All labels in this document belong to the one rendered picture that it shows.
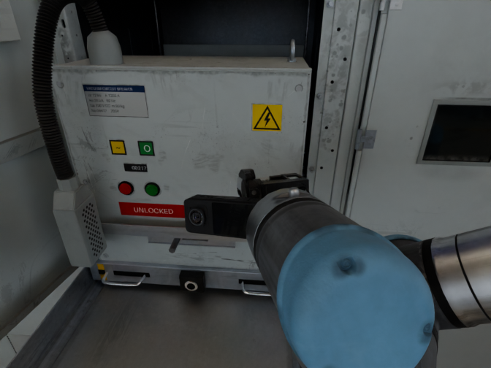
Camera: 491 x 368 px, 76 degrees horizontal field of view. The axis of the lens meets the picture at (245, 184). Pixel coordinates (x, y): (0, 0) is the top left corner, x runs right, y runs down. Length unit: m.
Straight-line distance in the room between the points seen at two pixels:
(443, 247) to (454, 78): 0.54
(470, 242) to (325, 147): 0.54
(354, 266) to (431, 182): 0.75
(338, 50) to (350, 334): 0.66
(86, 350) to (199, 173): 0.45
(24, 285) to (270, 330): 0.61
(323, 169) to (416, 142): 0.23
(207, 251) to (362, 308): 0.61
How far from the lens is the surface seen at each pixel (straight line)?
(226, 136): 0.62
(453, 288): 0.36
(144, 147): 0.68
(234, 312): 0.81
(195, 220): 0.39
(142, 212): 0.76
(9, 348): 1.80
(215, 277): 0.82
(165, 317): 0.83
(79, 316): 0.89
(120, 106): 0.67
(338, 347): 0.21
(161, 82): 0.63
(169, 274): 0.84
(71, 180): 0.68
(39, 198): 0.93
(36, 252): 0.96
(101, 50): 0.70
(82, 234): 0.71
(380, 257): 0.20
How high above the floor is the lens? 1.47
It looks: 28 degrees down
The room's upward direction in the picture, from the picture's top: straight up
